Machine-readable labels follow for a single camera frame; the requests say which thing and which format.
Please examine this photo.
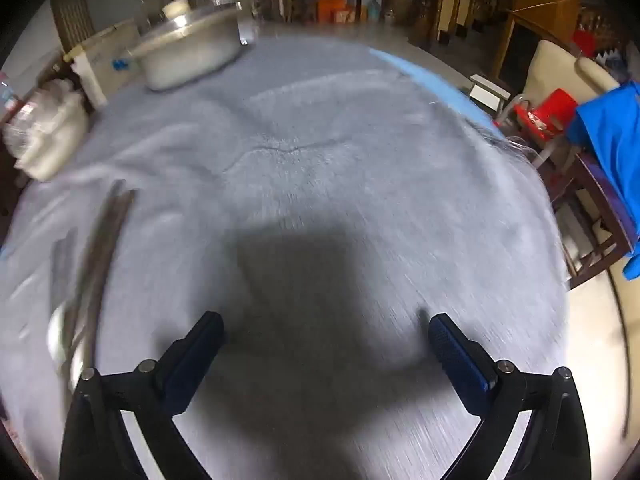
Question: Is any blue table cover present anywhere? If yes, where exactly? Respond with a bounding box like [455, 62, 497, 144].
[370, 47, 506, 141]

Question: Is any wooden pillar cabinet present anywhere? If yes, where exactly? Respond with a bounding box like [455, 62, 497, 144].
[492, 0, 586, 76]

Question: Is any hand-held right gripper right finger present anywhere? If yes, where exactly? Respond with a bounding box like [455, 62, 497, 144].
[427, 312, 593, 480]

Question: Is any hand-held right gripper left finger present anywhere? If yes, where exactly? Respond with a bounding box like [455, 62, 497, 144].
[59, 311, 224, 480]

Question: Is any white step stool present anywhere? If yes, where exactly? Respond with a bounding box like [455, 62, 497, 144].
[470, 74, 513, 113]

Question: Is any grey table cloth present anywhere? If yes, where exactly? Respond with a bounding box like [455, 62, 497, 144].
[0, 35, 571, 480]

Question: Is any blue cloth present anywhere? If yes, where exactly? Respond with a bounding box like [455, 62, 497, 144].
[567, 80, 640, 281]

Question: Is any wooden chair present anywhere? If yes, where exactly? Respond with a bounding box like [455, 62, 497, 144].
[550, 152, 638, 291]

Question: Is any white foam box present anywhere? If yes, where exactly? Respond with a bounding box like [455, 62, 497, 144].
[65, 25, 143, 108]

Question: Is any beige armchair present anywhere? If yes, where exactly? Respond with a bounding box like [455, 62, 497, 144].
[522, 39, 621, 111]

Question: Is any metal spoon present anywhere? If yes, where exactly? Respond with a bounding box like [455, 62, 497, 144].
[46, 232, 86, 401]

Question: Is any red plastic stool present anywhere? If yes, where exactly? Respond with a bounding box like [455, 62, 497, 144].
[515, 89, 581, 142]

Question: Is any steel pot with lid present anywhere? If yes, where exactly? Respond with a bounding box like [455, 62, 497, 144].
[127, 2, 256, 92]

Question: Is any orange box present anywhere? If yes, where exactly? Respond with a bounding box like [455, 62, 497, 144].
[315, 0, 358, 25]

